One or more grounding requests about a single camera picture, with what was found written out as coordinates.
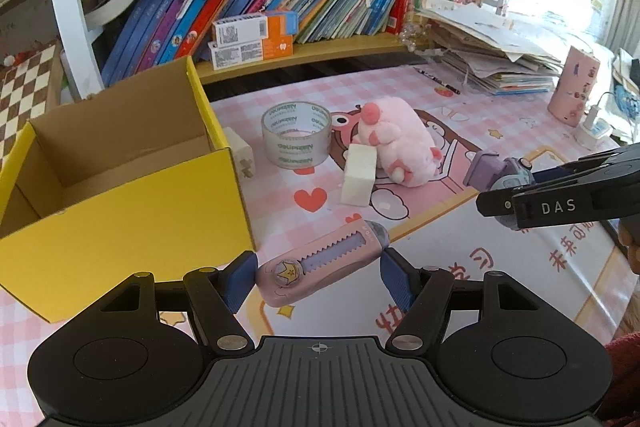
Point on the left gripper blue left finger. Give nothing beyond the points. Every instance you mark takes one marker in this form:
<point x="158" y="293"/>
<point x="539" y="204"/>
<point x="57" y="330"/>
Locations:
<point x="215" y="296"/>

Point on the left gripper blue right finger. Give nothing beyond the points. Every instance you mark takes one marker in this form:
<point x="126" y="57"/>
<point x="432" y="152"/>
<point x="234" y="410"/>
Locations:
<point x="422" y="296"/>

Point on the pink utility knife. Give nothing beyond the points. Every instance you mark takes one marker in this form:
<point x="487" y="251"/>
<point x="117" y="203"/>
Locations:
<point x="301" y="272"/>

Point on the grey toy car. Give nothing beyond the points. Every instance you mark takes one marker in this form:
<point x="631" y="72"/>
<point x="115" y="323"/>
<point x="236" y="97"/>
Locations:
<point x="488" y="172"/>

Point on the white foam block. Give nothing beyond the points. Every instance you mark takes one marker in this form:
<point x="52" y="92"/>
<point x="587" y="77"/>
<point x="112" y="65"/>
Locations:
<point x="359" y="175"/>

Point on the pink plush pig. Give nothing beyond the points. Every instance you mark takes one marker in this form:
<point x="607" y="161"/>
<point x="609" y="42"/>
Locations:
<point x="406" y="150"/>

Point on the white charger plug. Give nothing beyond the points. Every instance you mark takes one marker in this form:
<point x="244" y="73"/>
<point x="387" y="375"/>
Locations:
<point x="242" y="155"/>

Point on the clear packing tape roll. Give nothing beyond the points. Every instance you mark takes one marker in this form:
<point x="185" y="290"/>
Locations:
<point x="297" y="134"/>

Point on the person right hand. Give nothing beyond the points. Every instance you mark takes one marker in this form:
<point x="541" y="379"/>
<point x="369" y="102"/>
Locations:
<point x="632" y="249"/>

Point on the white power strip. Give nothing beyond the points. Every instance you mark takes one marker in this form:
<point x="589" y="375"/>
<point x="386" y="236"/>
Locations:
<point x="593" y="130"/>

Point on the pink cylindrical cup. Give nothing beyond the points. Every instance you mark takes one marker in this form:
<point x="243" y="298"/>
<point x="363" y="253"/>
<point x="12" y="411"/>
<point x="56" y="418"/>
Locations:
<point x="579" y="74"/>

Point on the yellow cardboard box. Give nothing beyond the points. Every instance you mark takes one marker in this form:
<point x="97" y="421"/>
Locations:
<point x="138" y="178"/>

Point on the pink cartoon desk mat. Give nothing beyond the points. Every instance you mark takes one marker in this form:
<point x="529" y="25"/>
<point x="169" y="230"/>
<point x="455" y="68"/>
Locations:
<point x="576" y="268"/>

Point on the pile of papers and books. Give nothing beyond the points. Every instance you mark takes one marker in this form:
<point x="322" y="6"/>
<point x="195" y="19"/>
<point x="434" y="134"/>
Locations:
<point x="486" y="51"/>

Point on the black patterned pencil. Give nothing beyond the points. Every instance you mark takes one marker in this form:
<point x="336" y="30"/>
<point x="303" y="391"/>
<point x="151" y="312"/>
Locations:
<point x="441" y="83"/>

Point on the lower toothpaste box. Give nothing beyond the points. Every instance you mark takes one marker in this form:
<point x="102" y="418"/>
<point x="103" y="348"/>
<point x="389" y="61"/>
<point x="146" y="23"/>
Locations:
<point x="225" y="57"/>

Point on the toothpaste box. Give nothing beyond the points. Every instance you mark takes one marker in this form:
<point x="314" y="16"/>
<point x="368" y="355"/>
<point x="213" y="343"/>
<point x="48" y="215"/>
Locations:
<point x="254" y="26"/>
<point x="225" y="57"/>

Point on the upper toothpaste box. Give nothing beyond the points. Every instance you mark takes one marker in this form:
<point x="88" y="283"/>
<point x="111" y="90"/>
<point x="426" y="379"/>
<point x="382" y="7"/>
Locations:
<point x="254" y="26"/>

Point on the chessboard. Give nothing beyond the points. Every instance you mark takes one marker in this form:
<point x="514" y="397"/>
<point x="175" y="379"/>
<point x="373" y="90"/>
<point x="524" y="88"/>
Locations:
<point x="29" y="90"/>

